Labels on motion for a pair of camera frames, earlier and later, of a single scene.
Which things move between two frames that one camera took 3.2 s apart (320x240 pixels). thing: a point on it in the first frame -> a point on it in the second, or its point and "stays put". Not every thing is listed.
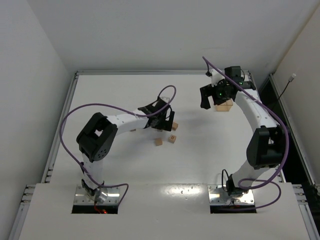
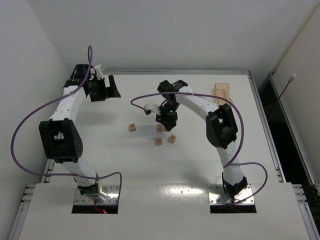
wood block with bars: [172, 138] stays put
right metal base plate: [218, 196] stays put
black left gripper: [162, 120] -> [105, 88]
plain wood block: [159, 141] stays put
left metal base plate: [81, 197] stays put
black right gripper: [208, 91] -> [166, 117]
